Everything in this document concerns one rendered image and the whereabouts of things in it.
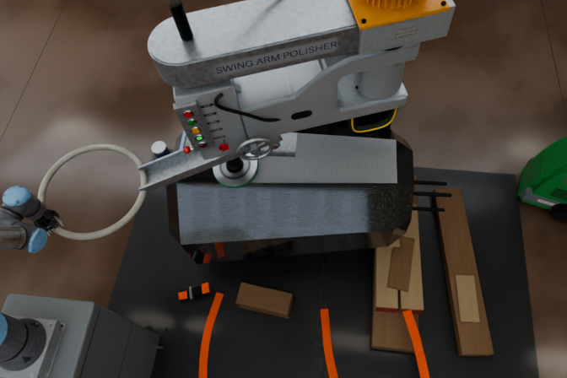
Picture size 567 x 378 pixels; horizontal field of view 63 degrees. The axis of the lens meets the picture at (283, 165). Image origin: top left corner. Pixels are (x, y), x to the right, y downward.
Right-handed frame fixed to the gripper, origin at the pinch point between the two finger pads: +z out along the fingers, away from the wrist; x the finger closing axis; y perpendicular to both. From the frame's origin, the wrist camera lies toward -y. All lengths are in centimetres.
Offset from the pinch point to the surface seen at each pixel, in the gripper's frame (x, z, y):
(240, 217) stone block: 67, 11, 50
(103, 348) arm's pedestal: -14, 17, 54
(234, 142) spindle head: 76, -40, 43
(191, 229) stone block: 47, 18, 36
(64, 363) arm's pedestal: -25, -1, 55
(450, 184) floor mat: 191, 68, 101
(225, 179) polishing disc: 71, -4, 36
